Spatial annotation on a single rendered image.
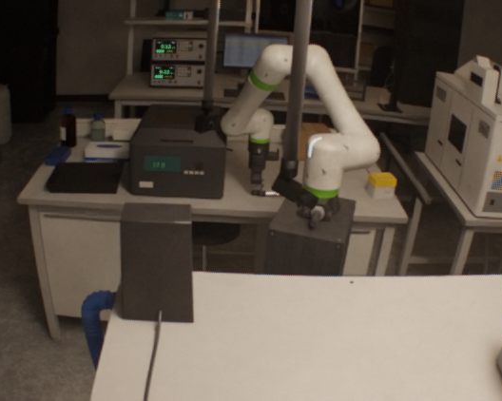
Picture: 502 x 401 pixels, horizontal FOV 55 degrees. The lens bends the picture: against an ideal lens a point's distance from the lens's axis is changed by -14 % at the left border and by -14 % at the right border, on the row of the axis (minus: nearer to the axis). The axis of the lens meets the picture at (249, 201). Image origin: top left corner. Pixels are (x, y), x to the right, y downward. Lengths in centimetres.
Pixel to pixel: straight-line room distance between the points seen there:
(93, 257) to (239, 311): 180
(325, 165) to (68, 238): 134
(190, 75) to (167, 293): 345
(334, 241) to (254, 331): 89
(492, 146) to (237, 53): 236
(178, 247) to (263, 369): 21
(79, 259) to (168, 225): 191
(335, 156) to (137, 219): 107
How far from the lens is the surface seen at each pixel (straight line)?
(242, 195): 248
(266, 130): 232
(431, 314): 93
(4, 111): 589
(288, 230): 170
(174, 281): 79
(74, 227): 255
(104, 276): 266
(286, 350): 80
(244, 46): 422
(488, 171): 258
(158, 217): 76
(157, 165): 237
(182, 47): 414
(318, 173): 176
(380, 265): 264
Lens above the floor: 196
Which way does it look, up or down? 26 degrees down
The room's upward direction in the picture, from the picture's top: 5 degrees clockwise
